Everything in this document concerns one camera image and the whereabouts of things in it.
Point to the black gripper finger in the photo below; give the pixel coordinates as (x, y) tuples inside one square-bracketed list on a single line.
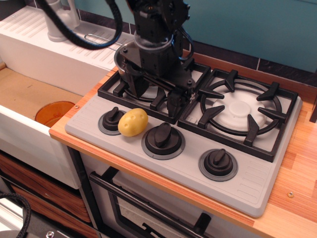
[(135, 80), (176, 102)]

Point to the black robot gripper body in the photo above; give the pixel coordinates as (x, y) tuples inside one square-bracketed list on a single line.
[(161, 68)]

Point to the yellow toy potato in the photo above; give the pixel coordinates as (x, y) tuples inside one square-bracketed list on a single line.
[(133, 122)]

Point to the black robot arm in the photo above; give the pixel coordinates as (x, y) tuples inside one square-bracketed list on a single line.
[(159, 24)]

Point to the black middle stove knob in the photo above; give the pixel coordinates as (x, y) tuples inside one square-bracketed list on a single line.
[(163, 142)]

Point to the black stove knob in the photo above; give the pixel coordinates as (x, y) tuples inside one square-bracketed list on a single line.
[(108, 122), (218, 165), (163, 142)]

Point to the black left stove knob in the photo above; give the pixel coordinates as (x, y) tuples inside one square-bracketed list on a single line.
[(108, 122)]

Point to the grey toy stove top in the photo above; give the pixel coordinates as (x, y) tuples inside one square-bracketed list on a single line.
[(247, 192)]

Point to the black right stove knob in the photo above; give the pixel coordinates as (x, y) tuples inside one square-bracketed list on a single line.
[(218, 165)]

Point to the black left burner grate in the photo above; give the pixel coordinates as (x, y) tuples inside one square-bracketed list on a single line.
[(117, 91)]

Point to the black burner grate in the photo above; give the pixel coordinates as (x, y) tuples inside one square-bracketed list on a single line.
[(281, 108), (117, 91)]

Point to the stainless steel saucepan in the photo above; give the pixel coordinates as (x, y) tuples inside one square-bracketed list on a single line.
[(118, 49)]

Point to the black right burner grate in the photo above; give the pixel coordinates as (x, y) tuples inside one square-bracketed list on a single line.
[(281, 108)]

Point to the white toy sink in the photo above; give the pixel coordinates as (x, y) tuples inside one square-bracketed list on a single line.
[(34, 72)]

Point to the grey toy faucet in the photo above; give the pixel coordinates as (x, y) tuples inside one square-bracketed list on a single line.
[(59, 20)]

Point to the upper wooden drawer front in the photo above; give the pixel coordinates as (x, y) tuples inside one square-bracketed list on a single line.
[(43, 186)]

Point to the wooden drawer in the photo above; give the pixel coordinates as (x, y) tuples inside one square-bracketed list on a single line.
[(63, 220), (43, 186)]

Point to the lower wooden drawer front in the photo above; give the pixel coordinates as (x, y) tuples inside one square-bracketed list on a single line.
[(63, 220)]

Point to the oven door with black handle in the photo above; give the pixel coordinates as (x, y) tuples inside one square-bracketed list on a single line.
[(105, 181)]

